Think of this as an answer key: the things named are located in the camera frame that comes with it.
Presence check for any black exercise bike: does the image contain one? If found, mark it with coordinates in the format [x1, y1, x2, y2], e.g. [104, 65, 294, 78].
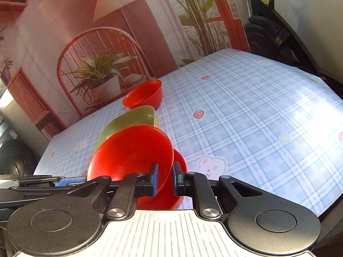
[244, 0, 342, 97]

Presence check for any printed room backdrop cloth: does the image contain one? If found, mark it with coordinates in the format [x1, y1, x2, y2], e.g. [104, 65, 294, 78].
[1, 0, 249, 139]

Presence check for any blue plaid tablecloth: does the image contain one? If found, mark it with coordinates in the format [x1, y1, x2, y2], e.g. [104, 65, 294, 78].
[33, 48, 343, 217]

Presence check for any red round bowl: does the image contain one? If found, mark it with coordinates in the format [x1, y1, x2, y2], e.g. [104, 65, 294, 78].
[87, 125, 187, 210]
[123, 79, 163, 110]

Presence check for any grey appliance at left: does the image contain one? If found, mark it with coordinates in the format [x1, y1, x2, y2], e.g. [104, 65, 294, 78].
[1, 84, 49, 175]

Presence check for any green square plate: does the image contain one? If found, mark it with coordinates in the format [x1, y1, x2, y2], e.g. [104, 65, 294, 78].
[92, 106, 159, 154]

